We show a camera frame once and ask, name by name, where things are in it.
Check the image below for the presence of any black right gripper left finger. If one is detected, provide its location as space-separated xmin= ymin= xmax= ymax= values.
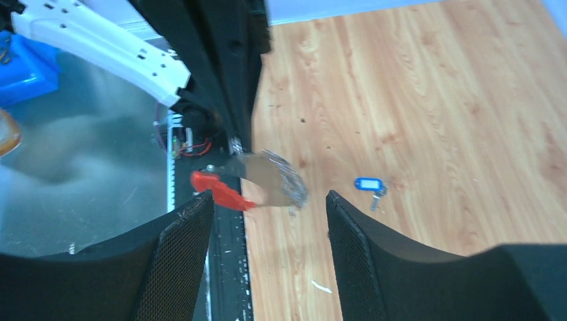
xmin=1 ymin=191 xmax=215 ymax=320

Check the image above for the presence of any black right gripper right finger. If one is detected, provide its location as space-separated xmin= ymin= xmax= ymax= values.
xmin=326 ymin=191 xmax=566 ymax=320

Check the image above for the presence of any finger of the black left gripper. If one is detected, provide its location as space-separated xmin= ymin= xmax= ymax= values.
xmin=131 ymin=1 xmax=253 ymax=152

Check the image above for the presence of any blue tag key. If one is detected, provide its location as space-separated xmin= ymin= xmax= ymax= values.
xmin=354 ymin=177 xmax=388 ymax=211

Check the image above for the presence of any keyring holder with red handle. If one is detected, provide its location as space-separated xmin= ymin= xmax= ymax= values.
xmin=190 ymin=149 xmax=309 ymax=211

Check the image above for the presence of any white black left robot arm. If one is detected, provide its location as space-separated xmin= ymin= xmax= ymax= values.
xmin=1 ymin=1 xmax=262 ymax=153

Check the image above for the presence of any white paper scrap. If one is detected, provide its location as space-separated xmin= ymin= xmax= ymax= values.
xmin=311 ymin=280 xmax=332 ymax=294

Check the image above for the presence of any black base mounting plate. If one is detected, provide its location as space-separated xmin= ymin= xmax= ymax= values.
xmin=173 ymin=140 xmax=253 ymax=320

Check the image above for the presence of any blue plastic bin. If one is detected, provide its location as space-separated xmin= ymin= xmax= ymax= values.
xmin=1 ymin=31 xmax=60 ymax=107

